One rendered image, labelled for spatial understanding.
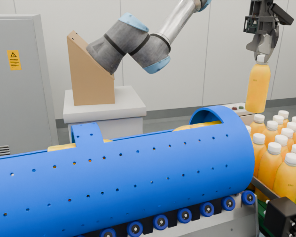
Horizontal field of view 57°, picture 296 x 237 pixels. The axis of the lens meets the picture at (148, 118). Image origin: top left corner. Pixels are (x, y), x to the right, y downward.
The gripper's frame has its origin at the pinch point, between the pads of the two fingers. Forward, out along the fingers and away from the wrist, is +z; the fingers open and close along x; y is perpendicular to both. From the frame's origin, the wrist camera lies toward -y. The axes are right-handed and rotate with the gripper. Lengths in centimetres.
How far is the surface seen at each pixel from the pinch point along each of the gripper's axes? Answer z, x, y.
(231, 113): 12.0, 16.0, 22.8
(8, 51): 15, -144, 97
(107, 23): 5, -262, -1
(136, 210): 29, 27, 56
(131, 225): 37, 23, 56
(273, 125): 24.8, 5.3, -5.4
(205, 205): 37, 23, 33
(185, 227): 43, 24, 40
